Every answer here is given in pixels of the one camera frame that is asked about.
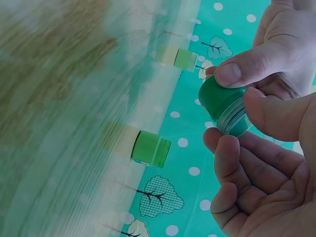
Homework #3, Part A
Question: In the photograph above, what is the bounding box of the person's right hand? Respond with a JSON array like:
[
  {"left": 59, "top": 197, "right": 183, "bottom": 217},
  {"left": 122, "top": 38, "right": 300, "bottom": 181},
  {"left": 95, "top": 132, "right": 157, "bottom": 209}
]
[{"left": 202, "top": 87, "right": 316, "bottom": 237}]

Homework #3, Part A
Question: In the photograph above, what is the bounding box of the person's left hand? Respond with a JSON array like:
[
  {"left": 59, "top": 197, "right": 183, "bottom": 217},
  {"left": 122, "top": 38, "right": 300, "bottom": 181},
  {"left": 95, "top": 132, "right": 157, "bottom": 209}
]
[{"left": 205, "top": 0, "right": 316, "bottom": 101}]

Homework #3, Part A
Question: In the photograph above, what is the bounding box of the dark green jar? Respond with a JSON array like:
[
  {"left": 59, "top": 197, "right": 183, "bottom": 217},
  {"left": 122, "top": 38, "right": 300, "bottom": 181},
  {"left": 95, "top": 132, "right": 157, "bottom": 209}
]
[{"left": 197, "top": 74, "right": 253, "bottom": 138}]

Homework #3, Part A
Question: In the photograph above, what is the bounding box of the light green jar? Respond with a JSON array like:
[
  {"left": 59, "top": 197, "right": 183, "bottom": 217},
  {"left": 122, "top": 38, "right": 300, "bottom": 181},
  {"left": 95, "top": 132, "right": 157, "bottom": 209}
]
[
  {"left": 131, "top": 130, "right": 172, "bottom": 169},
  {"left": 174, "top": 48, "right": 199, "bottom": 73}
]

